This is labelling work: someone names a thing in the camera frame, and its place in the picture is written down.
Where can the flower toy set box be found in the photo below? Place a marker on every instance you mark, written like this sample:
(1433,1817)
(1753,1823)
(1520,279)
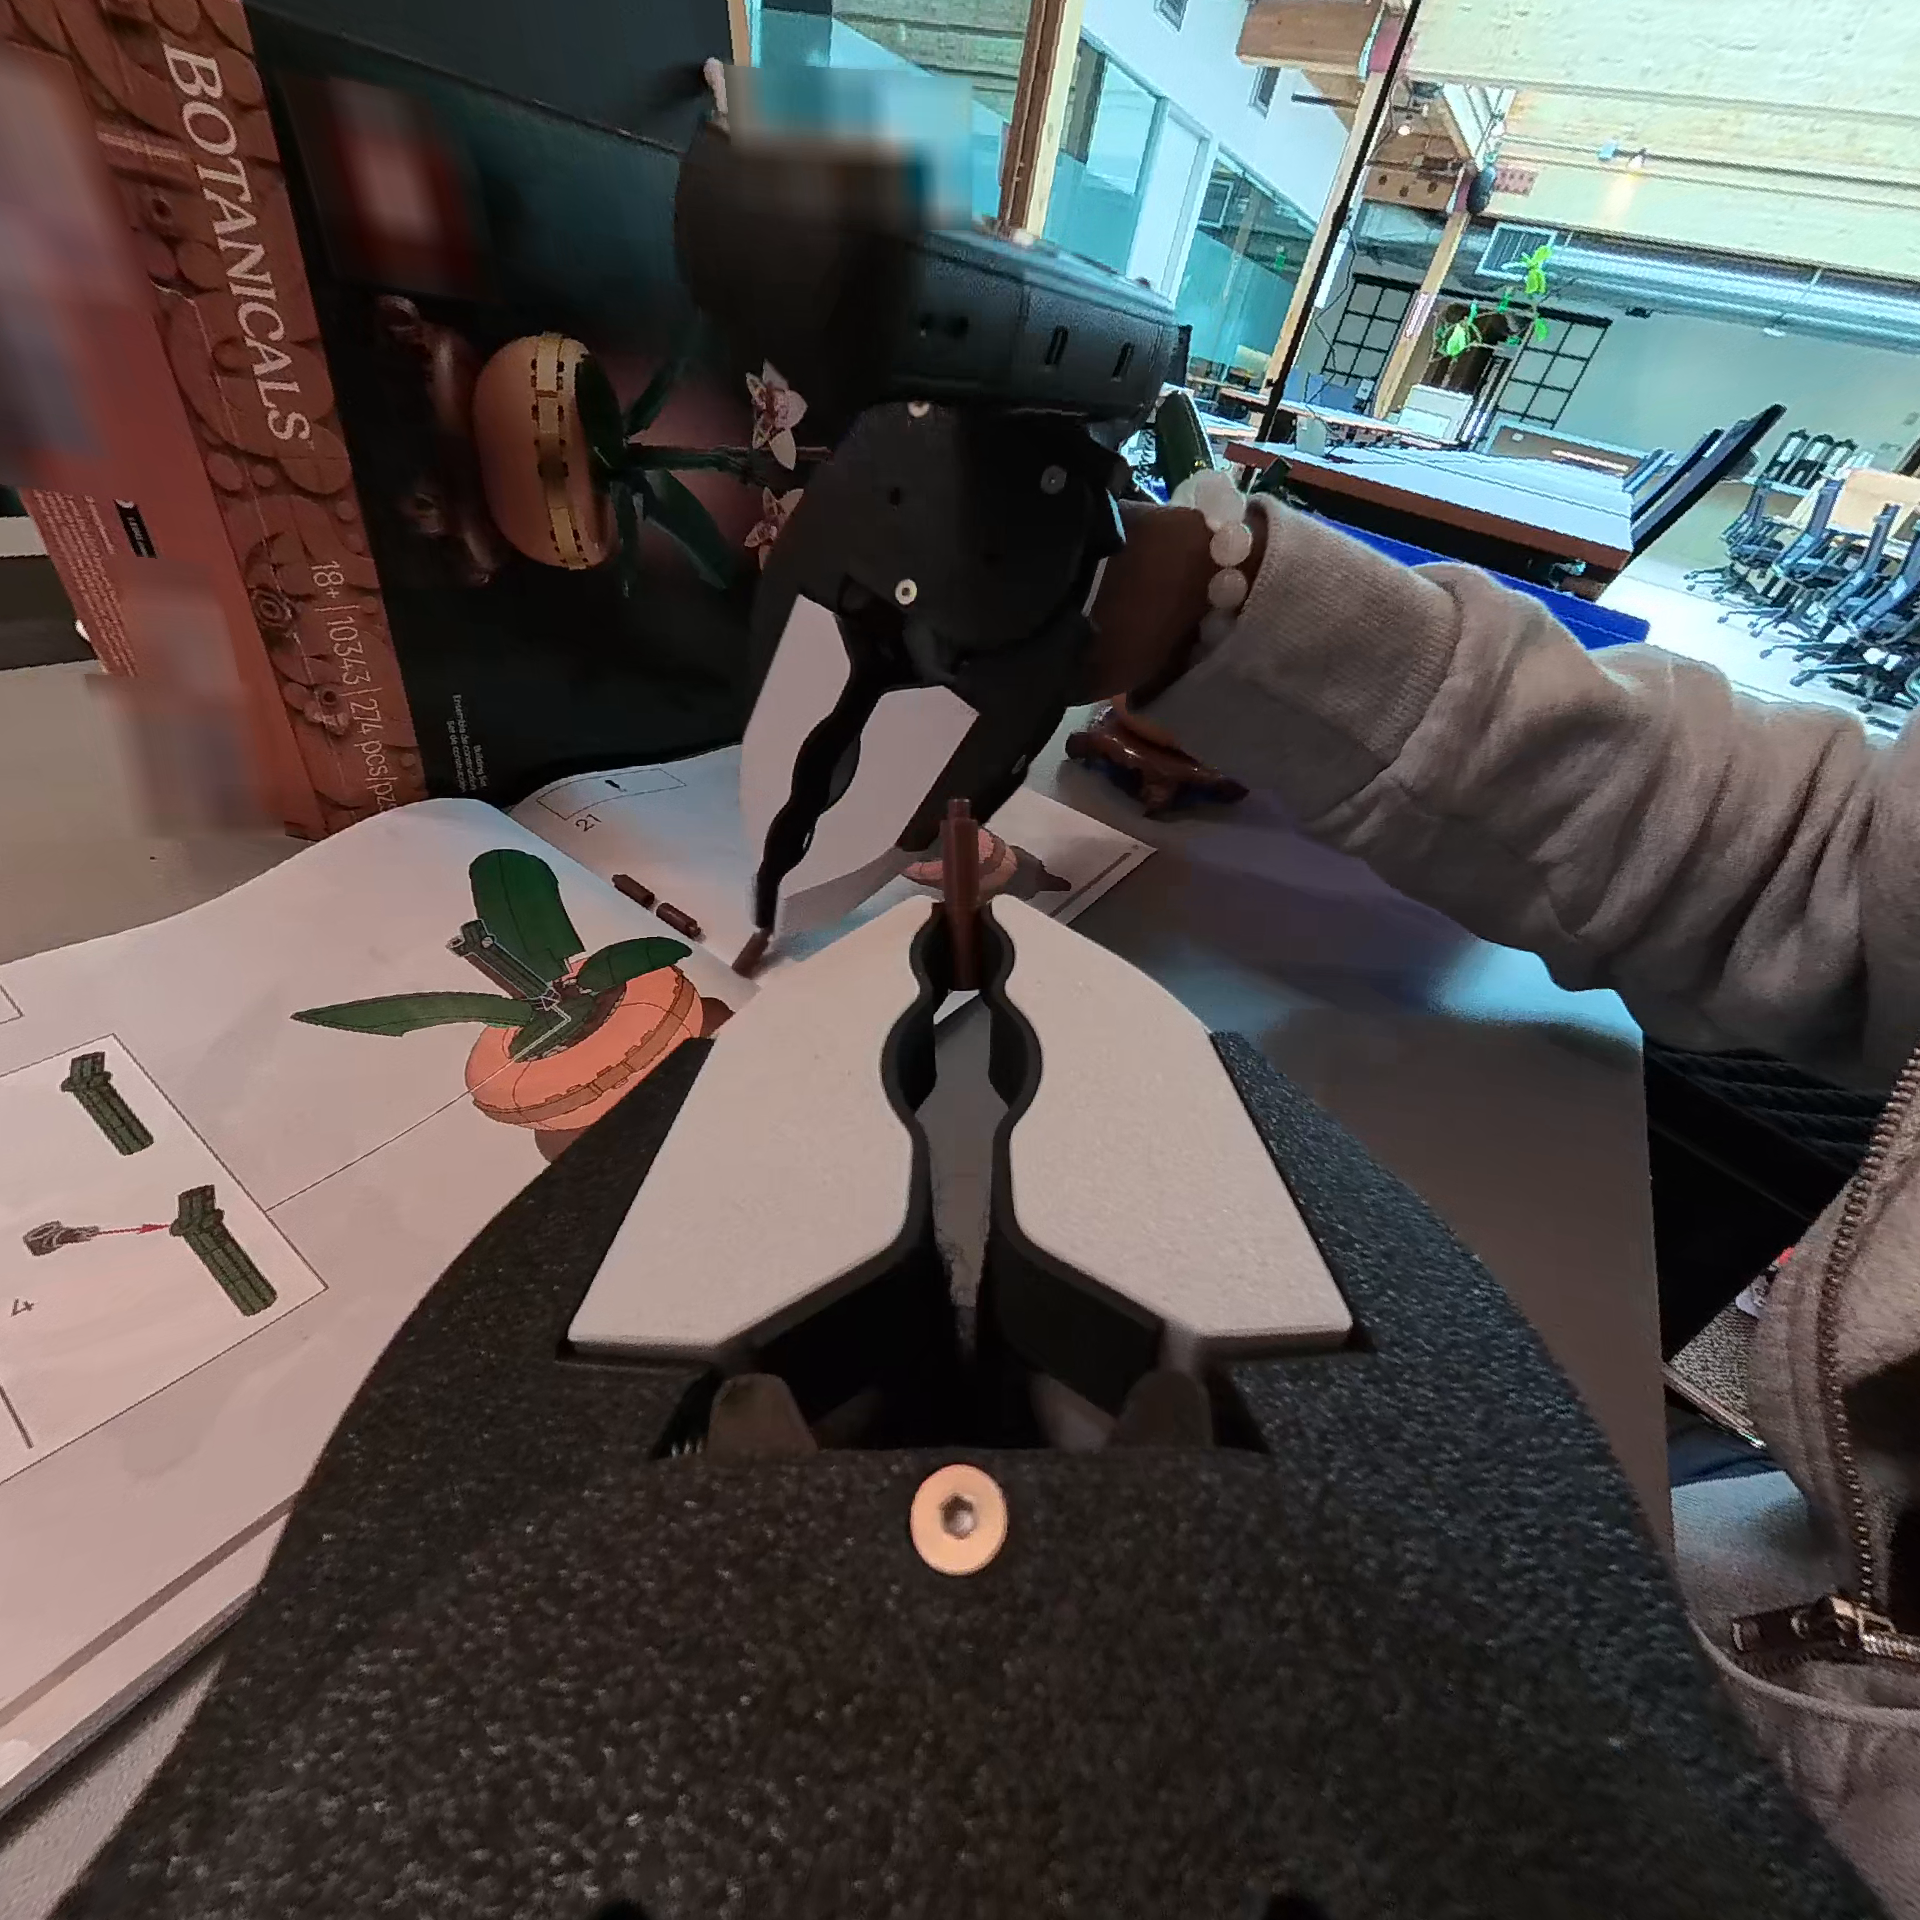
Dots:
(389,449)

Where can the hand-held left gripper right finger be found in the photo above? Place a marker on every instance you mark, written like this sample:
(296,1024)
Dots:
(1156,1184)

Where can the pink round toy piece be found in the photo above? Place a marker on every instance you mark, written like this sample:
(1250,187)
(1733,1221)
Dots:
(1022,866)

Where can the building instruction booklet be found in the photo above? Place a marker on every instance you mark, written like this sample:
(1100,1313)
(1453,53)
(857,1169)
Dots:
(300,1123)

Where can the small brown toy piece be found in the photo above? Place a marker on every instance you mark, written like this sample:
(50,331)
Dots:
(753,953)

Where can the row of black office chairs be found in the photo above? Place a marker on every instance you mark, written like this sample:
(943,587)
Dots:
(1815,570)

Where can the brown toy rod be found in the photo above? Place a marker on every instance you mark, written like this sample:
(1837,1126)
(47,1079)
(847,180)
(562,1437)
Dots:
(960,901)

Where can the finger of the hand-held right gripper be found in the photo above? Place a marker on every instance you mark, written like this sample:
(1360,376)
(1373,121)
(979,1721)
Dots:
(773,703)
(985,771)

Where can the brown toy branch piece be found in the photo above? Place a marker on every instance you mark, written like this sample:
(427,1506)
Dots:
(1165,771)

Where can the green potted plant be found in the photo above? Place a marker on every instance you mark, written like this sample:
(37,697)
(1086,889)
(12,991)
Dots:
(1506,323)

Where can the grey desk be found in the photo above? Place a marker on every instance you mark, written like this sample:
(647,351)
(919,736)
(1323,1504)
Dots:
(1349,974)

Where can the wooden post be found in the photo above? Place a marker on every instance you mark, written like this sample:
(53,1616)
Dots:
(1043,103)

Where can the wooden office table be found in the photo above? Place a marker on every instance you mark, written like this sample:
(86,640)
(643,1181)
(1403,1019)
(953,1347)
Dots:
(1469,504)

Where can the person's right hand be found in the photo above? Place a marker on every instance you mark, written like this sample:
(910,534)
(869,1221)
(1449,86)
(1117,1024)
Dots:
(1156,601)

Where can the black knit cloth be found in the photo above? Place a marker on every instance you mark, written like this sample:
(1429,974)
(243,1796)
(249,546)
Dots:
(1756,1169)

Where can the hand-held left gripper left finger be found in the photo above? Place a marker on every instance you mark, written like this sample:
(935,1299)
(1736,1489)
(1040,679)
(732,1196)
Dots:
(750,1169)

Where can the blue storage bin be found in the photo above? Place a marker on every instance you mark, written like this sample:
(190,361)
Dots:
(1502,579)

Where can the person's right forearm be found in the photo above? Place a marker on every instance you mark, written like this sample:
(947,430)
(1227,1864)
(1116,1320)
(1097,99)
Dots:
(1575,781)

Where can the person's grey zip jacket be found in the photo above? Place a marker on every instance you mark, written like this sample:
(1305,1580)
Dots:
(1829,1500)

